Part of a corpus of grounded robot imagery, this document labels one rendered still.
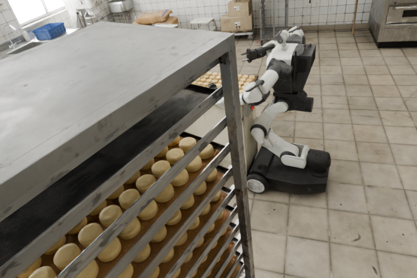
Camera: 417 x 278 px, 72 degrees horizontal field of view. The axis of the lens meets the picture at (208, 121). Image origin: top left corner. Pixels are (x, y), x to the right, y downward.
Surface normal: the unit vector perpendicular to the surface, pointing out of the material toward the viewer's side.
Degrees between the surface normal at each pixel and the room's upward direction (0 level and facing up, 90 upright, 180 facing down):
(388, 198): 0
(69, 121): 0
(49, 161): 90
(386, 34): 90
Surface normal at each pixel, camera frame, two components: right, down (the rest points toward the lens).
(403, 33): -0.25, 0.58
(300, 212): -0.14, -0.81
